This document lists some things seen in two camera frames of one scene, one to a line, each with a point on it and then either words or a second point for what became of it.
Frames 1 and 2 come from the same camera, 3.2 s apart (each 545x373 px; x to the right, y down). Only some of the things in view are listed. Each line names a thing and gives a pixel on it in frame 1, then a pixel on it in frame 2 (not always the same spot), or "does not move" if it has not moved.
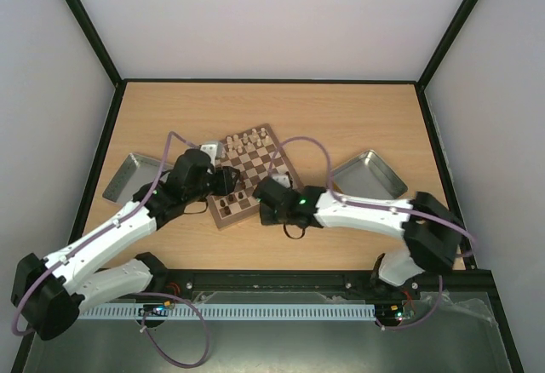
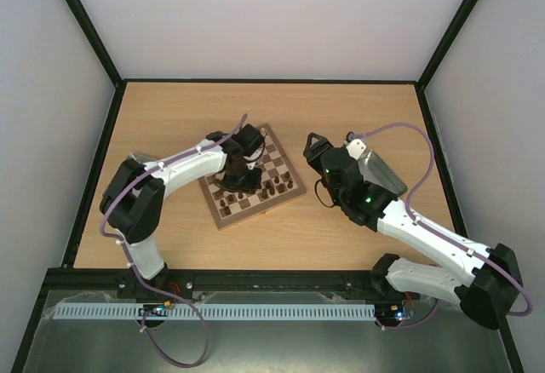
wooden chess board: (256, 154) does not move
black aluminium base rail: (316, 284) does not move
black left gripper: (226, 184) -> (252, 186)
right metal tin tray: (368, 175) does not move
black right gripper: (264, 194) -> (318, 148)
